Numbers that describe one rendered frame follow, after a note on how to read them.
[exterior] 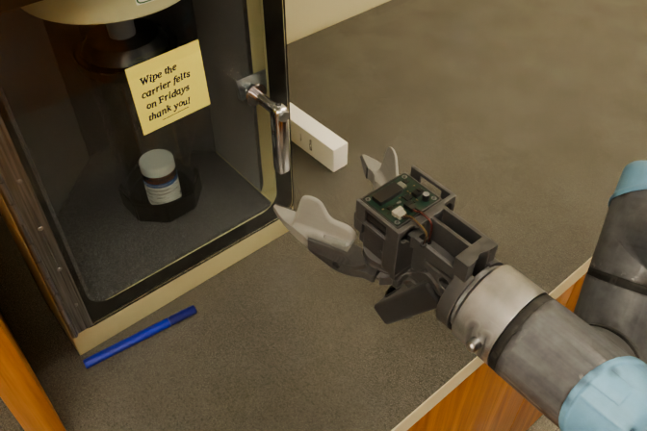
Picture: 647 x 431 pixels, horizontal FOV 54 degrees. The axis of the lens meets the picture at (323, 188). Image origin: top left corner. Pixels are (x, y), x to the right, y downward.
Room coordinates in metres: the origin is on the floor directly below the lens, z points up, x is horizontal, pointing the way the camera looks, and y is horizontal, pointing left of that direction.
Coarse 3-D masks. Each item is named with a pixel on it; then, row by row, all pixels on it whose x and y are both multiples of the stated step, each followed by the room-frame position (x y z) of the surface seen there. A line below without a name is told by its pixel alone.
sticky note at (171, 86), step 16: (176, 48) 0.51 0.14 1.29; (192, 48) 0.52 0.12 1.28; (144, 64) 0.49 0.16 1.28; (160, 64) 0.50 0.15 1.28; (176, 64) 0.51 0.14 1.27; (192, 64) 0.52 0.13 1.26; (128, 80) 0.48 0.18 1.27; (144, 80) 0.48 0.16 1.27; (160, 80) 0.49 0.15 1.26; (176, 80) 0.50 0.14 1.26; (192, 80) 0.51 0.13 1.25; (144, 96) 0.48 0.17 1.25; (160, 96) 0.49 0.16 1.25; (176, 96) 0.50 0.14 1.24; (192, 96) 0.51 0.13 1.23; (208, 96) 0.52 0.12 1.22; (144, 112) 0.48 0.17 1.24; (160, 112) 0.49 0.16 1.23; (176, 112) 0.50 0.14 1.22; (192, 112) 0.51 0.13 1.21; (144, 128) 0.48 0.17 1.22
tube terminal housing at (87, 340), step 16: (0, 208) 0.45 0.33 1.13; (272, 224) 0.58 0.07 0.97; (16, 240) 0.45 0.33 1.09; (256, 240) 0.56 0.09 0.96; (272, 240) 0.58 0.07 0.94; (224, 256) 0.53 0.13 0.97; (240, 256) 0.54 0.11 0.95; (32, 272) 0.46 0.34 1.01; (192, 272) 0.50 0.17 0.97; (208, 272) 0.51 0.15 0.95; (160, 288) 0.47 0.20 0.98; (176, 288) 0.48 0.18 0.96; (192, 288) 0.50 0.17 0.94; (48, 304) 0.46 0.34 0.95; (144, 304) 0.46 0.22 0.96; (160, 304) 0.47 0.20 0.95; (112, 320) 0.43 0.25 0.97; (128, 320) 0.44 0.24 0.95; (80, 336) 0.40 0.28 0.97; (96, 336) 0.41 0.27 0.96; (112, 336) 0.42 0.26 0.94; (80, 352) 0.40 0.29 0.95
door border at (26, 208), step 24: (0, 120) 0.40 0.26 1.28; (0, 144) 0.40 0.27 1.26; (0, 168) 0.39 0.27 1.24; (24, 192) 0.40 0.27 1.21; (24, 216) 0.40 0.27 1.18; (48, 240) 0.40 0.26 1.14; (48, 264) 0.40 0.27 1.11; (48, 288) 0.39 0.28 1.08; (72, 288) 0.40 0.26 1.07; (72, 312) 0.40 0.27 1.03
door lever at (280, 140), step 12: (252, 96) 0.55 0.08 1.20; (264, 96) 0.55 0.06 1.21; (276, 108) 0.52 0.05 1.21; (276, 120) 0.52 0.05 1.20; (276, 132) 0.52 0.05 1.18; (288, 132) 0.53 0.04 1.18; (276, 144) 0.52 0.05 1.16; (288, 144) 0.52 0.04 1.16; (276, 156) 0.52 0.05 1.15; (288, 156) 0.52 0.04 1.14; (276, 168) 0.52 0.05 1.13; (288, 168) 0.52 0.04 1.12
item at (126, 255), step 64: (0, 0) 0.43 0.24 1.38; (64, 0) 0.45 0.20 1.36; (128, 0) 0.49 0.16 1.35; (192, 0) 0.52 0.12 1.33; (256, 0) 0.57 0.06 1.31; (0, 64) 0.42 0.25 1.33; (64, 64) 0.44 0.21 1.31; (128, 64) 0.48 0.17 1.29; (256, 64) 0.56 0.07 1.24; (64, 128) 0.43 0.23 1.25; (128, 128) 0.47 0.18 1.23; (192, 128) 0.51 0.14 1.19; (256, 128) 0.56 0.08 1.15; (64, 192) 0.42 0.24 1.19; (128, 192) 0.46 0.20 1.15; (192, 192) 0.50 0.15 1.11; (256, 192) 0.55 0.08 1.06; (64, 256) 0.41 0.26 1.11; (128, 256) 0.44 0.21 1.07; (192, 256) 0.49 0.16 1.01
